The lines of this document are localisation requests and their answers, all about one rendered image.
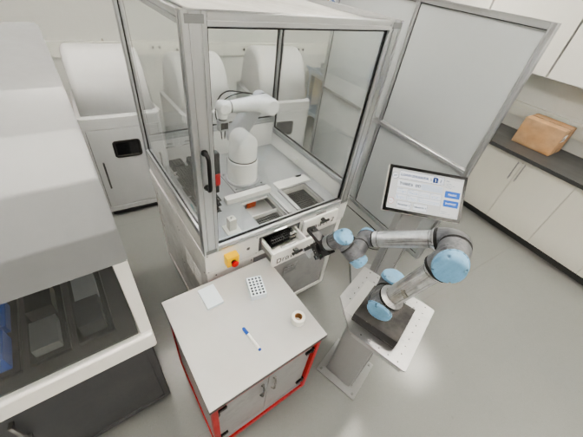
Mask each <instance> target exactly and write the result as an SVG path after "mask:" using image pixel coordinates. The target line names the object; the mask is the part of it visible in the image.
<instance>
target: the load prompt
mask: <svg viewBox="0 0 583 437"><path fill-rule="evenodd" d="M399 178H401V179H411V180H415V181H421V182H425V183H430V184H435V185H440V186H443V185H444V180H445V178H441V177H436V176H431V175H426V174H421V173H413V172H407V171H402V170H400V173H399Z"/></svg>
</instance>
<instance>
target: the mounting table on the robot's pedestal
mask: <svg viewBox="0 0 583 437"><path fill-rule="evenodd" d="M379 278H380V276H379V275H377V274H376V273H375V272H373V271H371V270H369V269H368V268H366V267H363V269H362V270H361V271H360V272H359V273H358V275H357V276H356V277H355V278H354V280H353V281H352V282H351V283H350V285H349V286H348V287H347V288H346V290H345V291H344V292H343V293H342V295H341V296H340V301H341V304H342V307H343V311H344V317H345V320H346V323H347V327H348V330H349V332H350V333H351V336H352V337H353V338H355V339H356V340H357V341H359V342H360V343H361V344H362V345H363V346H365V347H366V348H367V349H369V350H370V351H372V352H373V353H374V354H376V355H377V356H379V357H380V358H381V359H383V360H384V361H385V362H387V363H388V364H389V365H390V366H391V367H393V368H394V369H396V370H397V371H398V372H400V371H402V372H405V371H406V370H407V368H408V366H409V363H410V361H411V359H412V357H413V355H414V354H415V352H416V348H417V346H418V344H419V342H420V341H421V339H422V337H423V334H424V332H425V330H426V328H427V326H428V324H429V321H430V319H431V317H432V316H433V313H434V310H433V309H431V308H430V307H429V306H428V305H426V304H424V303H422V302H421V301H419V300H417V299H416V298H414V297H412V298H410V299H409V300H407V301H405V302H404V303H406V304H407V305H408V306H410V307H411V308H413V309H415V312H414V314H413V316H412V317H411V319H410V321H409V323H408V325H407V327H406V329H405V331H404V332H403V334H402V336H401V338H400V340H399V342H398V343H397V345H396V346H395V348H393V349H392V348H391V347H389V346H388V345H387V344H385V343H384V342H382V341H381V340H379V339H378V338H376V337H375V336H373V335H372V334H371V333H370V332H369V331H367V330H366V329H364V328H363V327H361V326H360V325H359V324H357V323H356V322H354V321H353V320H351V318H352V315H350V314H349V313H347V312H346V311H345V308H346V307H347V306H348V304H349V303H350V302H351V300H352V299H353V298H354V296H355V295H356V294H357V293H358V292H359V291H360V289H361V288H362V287H363V286H364V284H365V283H366V281H367V280H368V281H370V282H372V283H373V284H374V285H377V283H378V281H379Z"/></svg>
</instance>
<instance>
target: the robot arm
mask: <svg viewBox="0 0 583 437"><path fill-rule="evenodd" d="M307 232H308V233H309V234H310V236H311V237H312V238H313V239H314V240H315V243H313V244H311V245H310V246H307V247H305V248H304V249H303V252H305V254H306V255H307V257H308V258H311V253H312V251H313V253H314V255H315V256H313V257H314V258H315V260H317V259H320V258H322V257H325V256H328V255H330V254H332V253H333V252H335V251H334V250H335V249H338V250H339V251H340V252H341V253H342V254H343V255H344V257H345V258H346V259H347V260H348V261H349V262H350V264H351V265H352V266H353V267H354V268H356V269H359V268H361V267H363V266H364V265H365V264H366V263H367V261H368V258H367V257H366V255H365V252H366V251H367V250H368V248H369V247H390V248H432V249H433V250H434V251H433V252H432V253H430V254H429V255H428V256H427V257H426V258H425V259H424V261H423V264H422V265H420V266H419V267H417V268H416V269H415V270H413V271H412V272H411V273H409V274H408V275H406V276H404V275H403V274H402V273H401V272H400V271H397V270H395V269H385V270H384V271H383V272H382V273H381V277H380V278H379V281H378V283H377V286H376V288H375V289H374V290H373V291H371V292H370V294H369V296H368V304H367V309H368V311H369V313H370V314H371V315H372V316H374V317H375V318H376V319H378V320H381V321H389V320H390V319H391V318H392V314H393V313H394V312H395V311H397V310H399V309H401V308H402V307H403V303H404V302H405V301H407V300H409V299H410V298H412V297H414V296H415V295H417V294H419V293H420V292H422V291H424V290H426V289H428V288H429V287H430V286H432V285H434V284H436V283H438V282H439V283H443V284H445V283H447V284H448V283H452V284H455V283H458V282H461V281H462V280H463V279H464V278H465V277H466V276H467V275H468V272H469V269H470V260H471V255H472V251H473V243H472V240H471V239H470V237H469V236H468V235H467V234H466V233H464V232H462V231H459V230H456V229H454V228H447V227H435V228H433V229H432V230H423V231H380V232H374V231H373V230H372V229H371V228H369V227H364V228H363V229H362V230H361V231H360V232H359V233H358V234H357V236H356V237H355V239H354V240H353V235H352V232H351V230H349V229H347V228H342V229H339V230H336V231H335V232H333V233H331V234H328V235H326V236H324V235H323V234H322V233H321V232H320V231H319V230H318V229H317V227H316V226H315V225H313V226H311V227H309V228H308V229H307ZM316 257H317V258H316Z"/></svg>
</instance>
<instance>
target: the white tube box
mask: <svg viewBox="0 0 583 437"><path fill-rule="evenodd" d="M246 286H247V289H248V292H249V295H250V298H251V301H254V300H258V299H261V298H265V297H266V295H267V293H266V290H265V286H264V283H263V280H262V277H261V275H260V276H256V277H249V278H246Z"/></svg>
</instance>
